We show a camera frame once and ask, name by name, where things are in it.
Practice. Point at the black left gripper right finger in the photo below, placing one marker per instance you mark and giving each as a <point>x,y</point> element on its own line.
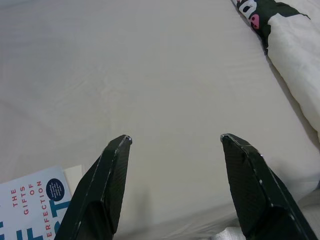
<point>255,195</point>

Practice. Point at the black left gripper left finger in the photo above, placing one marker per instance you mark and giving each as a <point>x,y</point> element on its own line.
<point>100,190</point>

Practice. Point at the white blue lettered book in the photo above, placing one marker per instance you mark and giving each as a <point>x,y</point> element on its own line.
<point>30,200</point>

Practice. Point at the cream cartoon print blanket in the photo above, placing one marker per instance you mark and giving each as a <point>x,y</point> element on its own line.
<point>295,62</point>

